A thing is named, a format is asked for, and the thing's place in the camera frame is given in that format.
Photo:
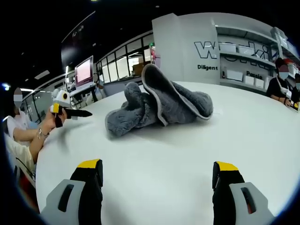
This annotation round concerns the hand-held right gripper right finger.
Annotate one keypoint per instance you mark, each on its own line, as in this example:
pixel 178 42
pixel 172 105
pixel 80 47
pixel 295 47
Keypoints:
pixel 236 204

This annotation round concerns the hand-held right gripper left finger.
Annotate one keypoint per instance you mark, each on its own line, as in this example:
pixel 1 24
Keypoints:
pixel 70 201

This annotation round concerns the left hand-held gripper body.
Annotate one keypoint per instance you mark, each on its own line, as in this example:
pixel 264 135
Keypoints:
pixel 62 99

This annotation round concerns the grey towel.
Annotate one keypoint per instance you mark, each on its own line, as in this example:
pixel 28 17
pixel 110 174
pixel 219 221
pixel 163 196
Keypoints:
pixel 164 105

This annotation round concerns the person's left hand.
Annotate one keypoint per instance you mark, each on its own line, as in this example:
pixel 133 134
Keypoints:
pixel 50 122

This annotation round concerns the white desk under monitor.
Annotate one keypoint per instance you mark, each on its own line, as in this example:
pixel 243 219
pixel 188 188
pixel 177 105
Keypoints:
pixel 82 92

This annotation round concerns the computer monitor with pink screen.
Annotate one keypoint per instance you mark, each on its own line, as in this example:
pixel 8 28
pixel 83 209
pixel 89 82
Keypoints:
pixel 84 71

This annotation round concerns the person's cream sleeve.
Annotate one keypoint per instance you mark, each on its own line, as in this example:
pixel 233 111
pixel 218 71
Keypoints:
pixel 20 152

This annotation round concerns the white table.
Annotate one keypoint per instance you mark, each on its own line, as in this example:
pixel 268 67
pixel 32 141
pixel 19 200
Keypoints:
pixel 164 159

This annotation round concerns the white storage box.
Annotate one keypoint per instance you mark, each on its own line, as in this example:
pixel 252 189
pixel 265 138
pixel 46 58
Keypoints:
pixel 233 75
pixel 259 83
pixel 249 80

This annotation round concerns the small dark bottle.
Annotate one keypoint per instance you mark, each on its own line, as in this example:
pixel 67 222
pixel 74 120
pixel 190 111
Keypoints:
pixel 223 73

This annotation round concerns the white wall shelving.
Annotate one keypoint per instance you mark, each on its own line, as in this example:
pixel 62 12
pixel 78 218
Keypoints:
pixel 255 54

